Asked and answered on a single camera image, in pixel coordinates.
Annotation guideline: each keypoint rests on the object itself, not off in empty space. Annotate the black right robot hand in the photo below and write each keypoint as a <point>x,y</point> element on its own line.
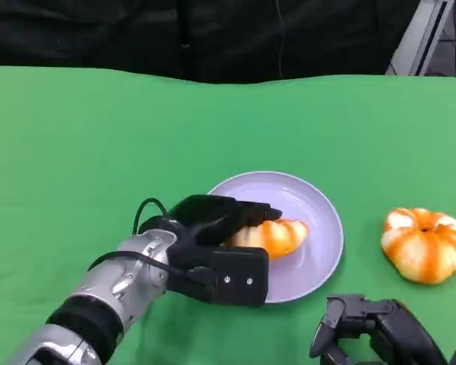
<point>395,331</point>

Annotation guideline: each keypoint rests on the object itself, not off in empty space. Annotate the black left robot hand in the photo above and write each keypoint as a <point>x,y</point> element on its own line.
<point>205,216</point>

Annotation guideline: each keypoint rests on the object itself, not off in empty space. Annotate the orange and white bread roll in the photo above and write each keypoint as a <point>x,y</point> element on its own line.
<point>281,239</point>
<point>425,247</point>

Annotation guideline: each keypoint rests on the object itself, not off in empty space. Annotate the lilac plate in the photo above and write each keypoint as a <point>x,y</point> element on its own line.
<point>311,266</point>

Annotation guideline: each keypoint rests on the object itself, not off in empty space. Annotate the green table cloth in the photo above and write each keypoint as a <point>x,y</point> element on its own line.
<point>99,152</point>

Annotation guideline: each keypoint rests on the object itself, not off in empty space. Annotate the black backdrop curtain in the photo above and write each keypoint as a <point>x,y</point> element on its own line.
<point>137,34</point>

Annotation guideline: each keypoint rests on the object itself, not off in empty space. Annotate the aluminium frame post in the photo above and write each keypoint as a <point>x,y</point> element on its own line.
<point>416,42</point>

